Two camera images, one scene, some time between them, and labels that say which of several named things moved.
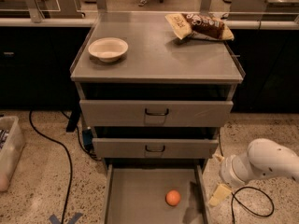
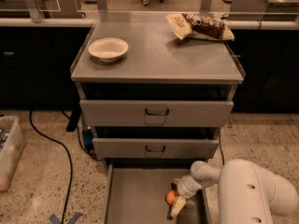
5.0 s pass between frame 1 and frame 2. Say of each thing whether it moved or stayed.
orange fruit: stayed
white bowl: stayed
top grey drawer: stayed
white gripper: moved
